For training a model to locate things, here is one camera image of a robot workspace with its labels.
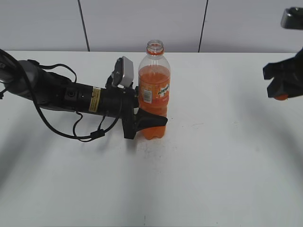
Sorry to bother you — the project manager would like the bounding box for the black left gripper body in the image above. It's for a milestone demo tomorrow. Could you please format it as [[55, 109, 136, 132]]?
[[99, 87, 139, 139]]

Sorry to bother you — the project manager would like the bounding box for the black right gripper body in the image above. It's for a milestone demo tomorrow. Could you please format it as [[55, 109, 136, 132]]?
[[263, 49, 303, 81]]

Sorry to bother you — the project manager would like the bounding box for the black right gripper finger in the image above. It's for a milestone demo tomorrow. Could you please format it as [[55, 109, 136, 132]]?
[[267, 79, 303, 98]]

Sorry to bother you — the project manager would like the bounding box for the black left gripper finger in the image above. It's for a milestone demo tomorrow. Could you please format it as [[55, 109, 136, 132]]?
[[136, 108, 168, 131]]

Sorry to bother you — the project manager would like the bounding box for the orange bottle cap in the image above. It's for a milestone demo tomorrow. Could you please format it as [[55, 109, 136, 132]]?
[[275, 94, 288, 101]]

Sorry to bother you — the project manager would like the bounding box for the orange soda plastic bottle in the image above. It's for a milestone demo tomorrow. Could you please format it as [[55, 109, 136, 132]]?
[[137, 39, 171, 141]]

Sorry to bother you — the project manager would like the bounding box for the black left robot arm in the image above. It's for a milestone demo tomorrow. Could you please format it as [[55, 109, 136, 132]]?
[[0, 50, 168, 142]]

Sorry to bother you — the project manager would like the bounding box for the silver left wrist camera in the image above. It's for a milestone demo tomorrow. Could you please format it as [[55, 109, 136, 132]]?
[[111, 56, 134, 87]]

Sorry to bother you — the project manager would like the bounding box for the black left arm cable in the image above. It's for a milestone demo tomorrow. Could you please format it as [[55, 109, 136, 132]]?
[[22, 63, 118, 142]]

